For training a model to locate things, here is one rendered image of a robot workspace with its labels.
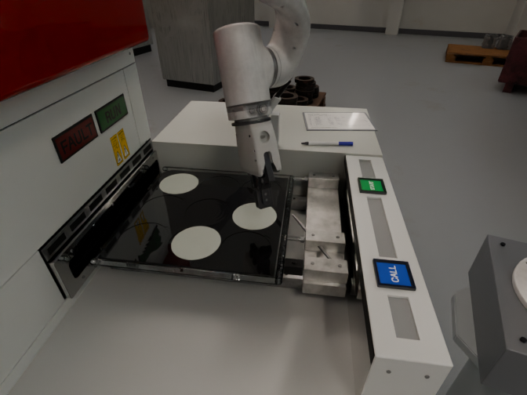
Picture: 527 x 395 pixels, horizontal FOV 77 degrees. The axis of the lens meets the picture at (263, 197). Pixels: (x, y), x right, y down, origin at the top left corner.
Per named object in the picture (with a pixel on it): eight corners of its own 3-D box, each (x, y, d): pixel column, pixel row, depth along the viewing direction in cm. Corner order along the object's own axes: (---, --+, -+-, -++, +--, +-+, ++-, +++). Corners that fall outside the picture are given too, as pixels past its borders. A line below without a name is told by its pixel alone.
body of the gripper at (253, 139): (280, 111, 59) (288, 172, 62) (256, 113, 68) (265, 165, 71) (241, 117, 56) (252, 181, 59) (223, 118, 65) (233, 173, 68)
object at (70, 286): (63, 298, 62) (45, 262, 57) (157, 178, 98) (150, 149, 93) (72, 299, 62) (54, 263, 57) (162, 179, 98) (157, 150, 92)
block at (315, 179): (307, 186, 88) (308, 177, 86) (307, 180, 91) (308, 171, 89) (338, 189, 87) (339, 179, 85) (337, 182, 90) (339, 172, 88)
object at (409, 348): (357, 408, 49) (375, 357, 41) (338, 198, 94) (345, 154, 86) (423, 418, 48) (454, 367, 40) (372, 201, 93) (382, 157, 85)
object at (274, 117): (256, 145, 90) (256, 96, 82) (259, 139, 93) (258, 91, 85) (278, 146, 89) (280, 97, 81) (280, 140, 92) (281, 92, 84)
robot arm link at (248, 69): (253, 102, 68) (217, 108, 62) (242, 32, 64) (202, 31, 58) (283, 98, 61) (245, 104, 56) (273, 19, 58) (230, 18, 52)
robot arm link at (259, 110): (279, 99, 59) (281, 116, 60) (259, 102, 67) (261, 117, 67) (236, 106, 56) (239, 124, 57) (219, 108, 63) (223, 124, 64)
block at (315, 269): (303, 280, 62) (303, 268, 60) (303, 266, 64) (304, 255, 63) (346, 284, 61) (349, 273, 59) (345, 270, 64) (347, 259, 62)
